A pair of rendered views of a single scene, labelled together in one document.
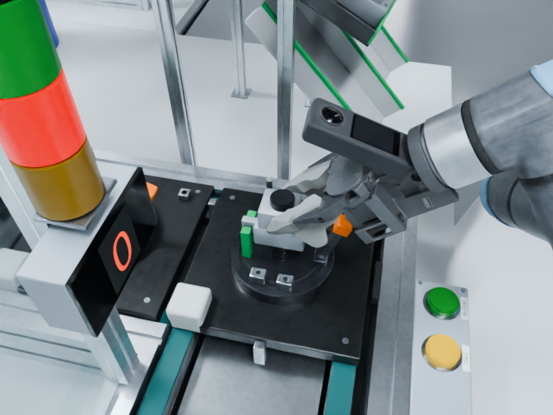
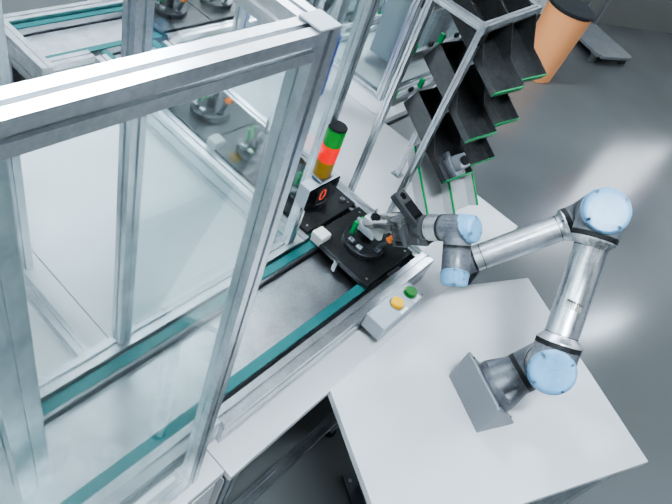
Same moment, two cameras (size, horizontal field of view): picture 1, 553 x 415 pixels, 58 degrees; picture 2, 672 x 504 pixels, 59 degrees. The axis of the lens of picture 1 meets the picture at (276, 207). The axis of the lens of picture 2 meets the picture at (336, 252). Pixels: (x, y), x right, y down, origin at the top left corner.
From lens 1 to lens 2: 1.20 m
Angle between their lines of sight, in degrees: 9
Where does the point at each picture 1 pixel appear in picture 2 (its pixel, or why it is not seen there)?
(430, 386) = (385, 308)
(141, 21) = (371, 105)
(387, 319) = (386, 284)
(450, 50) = not seen: hidden behind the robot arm
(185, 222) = (335, 209)
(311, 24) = not seen: hidden behind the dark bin
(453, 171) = (426, 231)
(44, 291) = (303, 190)
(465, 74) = not seen: hidden behind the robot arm
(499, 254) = (457, 308)
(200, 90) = (377, 160)
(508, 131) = (443, 226)
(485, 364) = (415, 332)
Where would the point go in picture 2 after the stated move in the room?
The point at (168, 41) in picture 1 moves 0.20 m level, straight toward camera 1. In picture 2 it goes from (372, 138) to (357, 173)
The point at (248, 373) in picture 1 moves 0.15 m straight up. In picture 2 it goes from (326, 272) to (340, 239)
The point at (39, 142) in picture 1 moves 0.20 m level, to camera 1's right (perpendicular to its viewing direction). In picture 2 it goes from (327, 158) to (394, 199)
